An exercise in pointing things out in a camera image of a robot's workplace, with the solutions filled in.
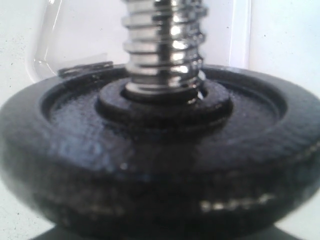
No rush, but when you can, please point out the black weight plate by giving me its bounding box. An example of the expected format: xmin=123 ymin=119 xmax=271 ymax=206
xmin=0 ymin=65 xmax=320 ymax=240

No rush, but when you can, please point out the chrome threaded dumbbell bar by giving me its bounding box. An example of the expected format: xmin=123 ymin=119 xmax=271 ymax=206
xmin=122 ymin=0 xmax=208 ymax=102

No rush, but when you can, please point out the white plastic tray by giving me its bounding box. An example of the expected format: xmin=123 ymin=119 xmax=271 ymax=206
xmin=26 ymin=0 xmax=253 ymax=83

